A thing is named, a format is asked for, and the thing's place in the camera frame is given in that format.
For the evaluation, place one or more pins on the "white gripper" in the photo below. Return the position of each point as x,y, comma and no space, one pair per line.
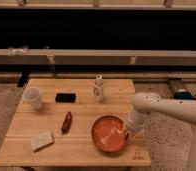
134,123

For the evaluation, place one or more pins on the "orange ceramic bowl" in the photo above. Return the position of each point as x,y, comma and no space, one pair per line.
107,134

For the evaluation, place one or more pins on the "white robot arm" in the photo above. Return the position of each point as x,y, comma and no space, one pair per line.
144,103

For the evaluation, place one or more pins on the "small white bottle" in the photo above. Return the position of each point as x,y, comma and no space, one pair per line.
98,88

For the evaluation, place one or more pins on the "red brown snack bar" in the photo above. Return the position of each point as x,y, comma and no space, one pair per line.
67,123

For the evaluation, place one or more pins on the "wooden table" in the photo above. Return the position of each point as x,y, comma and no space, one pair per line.
75,148

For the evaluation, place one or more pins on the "black rectangular phone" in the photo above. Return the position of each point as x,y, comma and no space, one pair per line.
65,97

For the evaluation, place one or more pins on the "white sponge block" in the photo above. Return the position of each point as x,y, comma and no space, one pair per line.
41,140

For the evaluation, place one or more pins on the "white plastic cup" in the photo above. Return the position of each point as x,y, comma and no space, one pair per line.
33,97

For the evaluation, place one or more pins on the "grey metal railing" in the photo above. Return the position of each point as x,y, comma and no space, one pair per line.
96,57

